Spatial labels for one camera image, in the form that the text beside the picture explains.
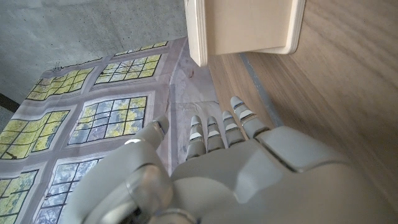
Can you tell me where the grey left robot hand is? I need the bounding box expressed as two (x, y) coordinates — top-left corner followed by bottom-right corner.
(60, 95), (398, 224)

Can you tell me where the wooden box with slot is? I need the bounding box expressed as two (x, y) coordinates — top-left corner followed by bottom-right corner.
(183, 0), (307, 68)

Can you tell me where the printed window backdrop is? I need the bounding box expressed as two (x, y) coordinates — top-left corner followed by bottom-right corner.
(0, 37), (224, 224)

